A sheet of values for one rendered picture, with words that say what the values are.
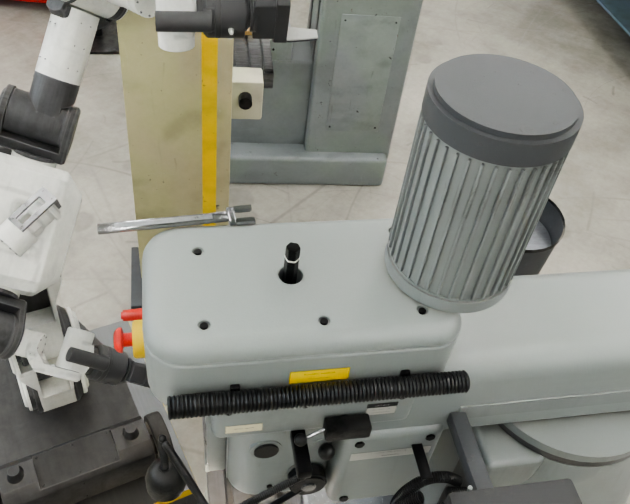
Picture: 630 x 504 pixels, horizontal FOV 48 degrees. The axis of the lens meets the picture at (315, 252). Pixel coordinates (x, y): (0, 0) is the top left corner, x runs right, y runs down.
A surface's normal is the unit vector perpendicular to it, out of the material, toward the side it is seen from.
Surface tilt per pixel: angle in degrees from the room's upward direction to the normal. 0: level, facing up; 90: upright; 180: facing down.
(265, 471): 90
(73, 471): 0
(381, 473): 90
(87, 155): 0
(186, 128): 90
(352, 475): 90
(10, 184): 46
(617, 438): 0
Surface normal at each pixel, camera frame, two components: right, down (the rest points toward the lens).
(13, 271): 0.40, -0.01
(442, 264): -0.44, 0.60
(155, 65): 0.17, 0.71
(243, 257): 0.11, -0.70
